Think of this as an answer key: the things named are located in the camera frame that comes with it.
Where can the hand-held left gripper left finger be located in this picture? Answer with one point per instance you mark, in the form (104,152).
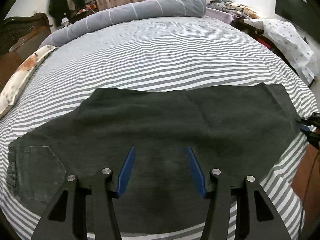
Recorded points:
(127,170)

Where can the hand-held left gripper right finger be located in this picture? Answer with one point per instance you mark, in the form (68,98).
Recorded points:
(196,172)

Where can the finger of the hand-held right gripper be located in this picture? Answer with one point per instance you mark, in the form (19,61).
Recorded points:
(313,120)
(312,136)

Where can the dark grey denim pants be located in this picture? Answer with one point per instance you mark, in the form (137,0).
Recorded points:
(160,125)

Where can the wooden bed footboard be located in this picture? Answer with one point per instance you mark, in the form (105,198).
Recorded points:
(307,175)

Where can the white dotted cloth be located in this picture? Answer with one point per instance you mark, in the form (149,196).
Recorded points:
(287,40)

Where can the red box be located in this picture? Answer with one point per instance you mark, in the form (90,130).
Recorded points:
(264,42)

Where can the grey white striped bed sheet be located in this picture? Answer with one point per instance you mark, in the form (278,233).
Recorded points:
(160,55)

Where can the pile of clothes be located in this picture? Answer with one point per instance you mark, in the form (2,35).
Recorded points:
(232,7)

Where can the lavender cloth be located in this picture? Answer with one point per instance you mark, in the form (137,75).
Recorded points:
(218,15)

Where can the floral pillow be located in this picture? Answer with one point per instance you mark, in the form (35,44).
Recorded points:
(22,72)

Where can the small white lamp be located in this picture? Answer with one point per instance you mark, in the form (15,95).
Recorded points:
(66,22)

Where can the rolled grey checked duvet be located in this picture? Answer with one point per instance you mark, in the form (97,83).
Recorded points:
(140,10)

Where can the dark wooden headboard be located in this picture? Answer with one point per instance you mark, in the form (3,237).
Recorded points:
(20,37)

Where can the black hanging jacket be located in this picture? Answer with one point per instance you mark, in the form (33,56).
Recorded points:
(58,5)

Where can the black wall screen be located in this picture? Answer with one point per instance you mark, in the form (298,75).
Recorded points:
(297,10)

